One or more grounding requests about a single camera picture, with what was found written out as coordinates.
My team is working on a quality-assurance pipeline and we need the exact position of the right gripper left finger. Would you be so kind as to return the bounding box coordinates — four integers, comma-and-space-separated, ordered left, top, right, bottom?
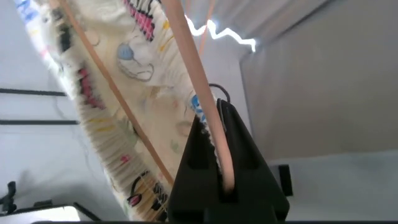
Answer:
167, 114, 226, 222

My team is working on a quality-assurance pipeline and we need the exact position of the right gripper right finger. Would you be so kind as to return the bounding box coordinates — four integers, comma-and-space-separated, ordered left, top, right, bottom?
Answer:
217, 98, 290, 222

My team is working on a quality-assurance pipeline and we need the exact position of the cream printed garment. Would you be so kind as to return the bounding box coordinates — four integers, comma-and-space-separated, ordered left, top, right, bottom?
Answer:
14, 0, 224, 222

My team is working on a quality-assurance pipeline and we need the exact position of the pink clothes hanger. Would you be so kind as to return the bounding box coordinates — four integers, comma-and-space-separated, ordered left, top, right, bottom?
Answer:
57, 0, 236, 194

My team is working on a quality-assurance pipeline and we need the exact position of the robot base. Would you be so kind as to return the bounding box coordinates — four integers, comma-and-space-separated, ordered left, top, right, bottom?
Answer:
0, 180, 101, 222

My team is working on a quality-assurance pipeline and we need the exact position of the white curtain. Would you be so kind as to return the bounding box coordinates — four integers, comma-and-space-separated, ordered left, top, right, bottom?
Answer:
182, 0, 330, 52

